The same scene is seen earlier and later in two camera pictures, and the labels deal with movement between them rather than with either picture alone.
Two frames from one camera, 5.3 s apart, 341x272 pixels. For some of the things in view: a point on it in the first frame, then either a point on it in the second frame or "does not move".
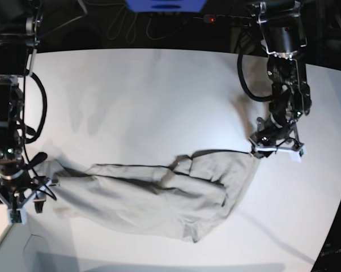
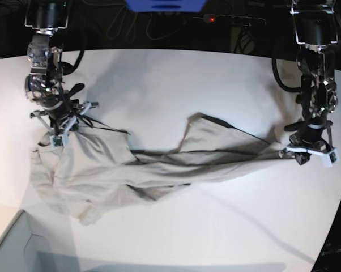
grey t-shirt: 187,199 to 87,170
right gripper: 275,132 to 313,131
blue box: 166,6 does not move
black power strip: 229,19 does not move
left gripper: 15,177 to 58,104
